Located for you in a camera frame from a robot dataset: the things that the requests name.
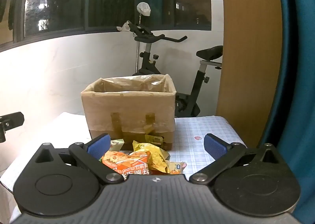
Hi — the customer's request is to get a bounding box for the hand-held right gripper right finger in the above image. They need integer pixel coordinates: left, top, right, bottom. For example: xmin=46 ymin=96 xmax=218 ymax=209
xmin=189 ymin=133 xmax=281 ymax=185

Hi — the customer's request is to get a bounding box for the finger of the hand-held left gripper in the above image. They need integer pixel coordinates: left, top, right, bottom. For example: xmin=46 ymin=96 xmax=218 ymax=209
xmin=0 ymin=112 xmax=25 ymax=143

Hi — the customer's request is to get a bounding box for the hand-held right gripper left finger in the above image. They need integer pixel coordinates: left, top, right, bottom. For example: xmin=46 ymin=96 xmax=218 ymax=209
xmin=34 ymin=133 xmax=125 ymax=185

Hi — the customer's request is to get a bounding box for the orange snack packet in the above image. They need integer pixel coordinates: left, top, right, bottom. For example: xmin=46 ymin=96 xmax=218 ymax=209
xmin=101 ymin=150 xmax=152 ymax=181

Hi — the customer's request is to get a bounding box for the brown cardboard box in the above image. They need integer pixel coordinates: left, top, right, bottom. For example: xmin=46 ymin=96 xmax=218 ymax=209
xmin=81 ymin=74 xmax=177 ymax=152

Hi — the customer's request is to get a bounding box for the yellow snack packet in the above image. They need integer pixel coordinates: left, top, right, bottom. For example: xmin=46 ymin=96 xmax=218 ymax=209
xmin=132 ymin=140 xmax=171 ymax=173

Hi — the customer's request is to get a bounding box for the small gold snack packet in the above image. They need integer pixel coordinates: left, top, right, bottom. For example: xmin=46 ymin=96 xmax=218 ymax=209
xmin=145 ymin=134 xmax=164 ymax=145

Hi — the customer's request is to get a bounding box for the pale green snack packet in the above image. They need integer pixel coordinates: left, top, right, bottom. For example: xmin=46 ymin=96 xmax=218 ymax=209
xmin=109 ymin=139 xmax=125 ymax=152

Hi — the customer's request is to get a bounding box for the checkered tablecloth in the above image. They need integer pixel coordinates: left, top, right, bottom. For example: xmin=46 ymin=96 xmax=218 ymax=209
xmin=0 ymin=112 xmax=247 ymax=224

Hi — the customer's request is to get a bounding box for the small yellow orange packet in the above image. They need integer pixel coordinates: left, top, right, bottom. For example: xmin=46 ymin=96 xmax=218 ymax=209
xmin=167 ymin=161 xmax=187 ymax=175

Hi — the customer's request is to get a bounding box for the black exercise bike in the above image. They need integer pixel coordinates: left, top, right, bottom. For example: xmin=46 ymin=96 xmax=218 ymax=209
xmin=128 ymin=23 xmax=223 ymax=118

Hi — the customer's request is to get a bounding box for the thin metal pole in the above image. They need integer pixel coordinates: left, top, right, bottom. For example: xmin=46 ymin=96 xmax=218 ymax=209
xmin=136 ymin=15 xmax=142 ymax=74

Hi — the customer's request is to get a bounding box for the wooden door panel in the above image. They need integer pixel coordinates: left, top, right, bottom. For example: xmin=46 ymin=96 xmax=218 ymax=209
xmin=216 ymin=0 xmax=283 ymax=148

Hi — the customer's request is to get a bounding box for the blue curtain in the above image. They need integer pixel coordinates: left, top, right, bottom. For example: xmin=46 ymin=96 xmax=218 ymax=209
xmin=257 ymin=0 xmax=315 ymax=224

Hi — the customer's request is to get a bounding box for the crumpled white cloth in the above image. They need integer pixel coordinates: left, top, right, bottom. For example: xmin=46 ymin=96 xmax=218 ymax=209
xmin=116 ymin=20 xmax=132 ymax=32

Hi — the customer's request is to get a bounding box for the dark framed window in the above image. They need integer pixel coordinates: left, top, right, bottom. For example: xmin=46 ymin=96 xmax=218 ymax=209
xmin=0 ymin=0 xmax=212 ymax=52

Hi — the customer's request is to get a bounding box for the white plastic bag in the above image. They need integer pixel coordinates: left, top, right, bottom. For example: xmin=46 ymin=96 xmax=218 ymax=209
xmin=136 ymin=3 xmax=151 ymax=16

